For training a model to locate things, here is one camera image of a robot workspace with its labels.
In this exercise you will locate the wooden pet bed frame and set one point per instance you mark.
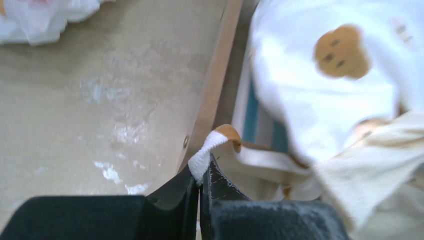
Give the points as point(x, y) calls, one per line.
point(235, 14)

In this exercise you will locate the bear print white cushion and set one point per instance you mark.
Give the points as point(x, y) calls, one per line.
point(346, 80)

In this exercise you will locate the floral print small pillow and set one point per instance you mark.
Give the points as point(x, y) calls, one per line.
point(37, 22)

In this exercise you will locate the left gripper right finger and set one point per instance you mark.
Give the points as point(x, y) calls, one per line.
point(226, 213)

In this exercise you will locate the blue striped bed mattress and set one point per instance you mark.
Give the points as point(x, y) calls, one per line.
point(256, 127)

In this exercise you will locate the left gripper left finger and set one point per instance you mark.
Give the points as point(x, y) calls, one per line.
point(169, 213)

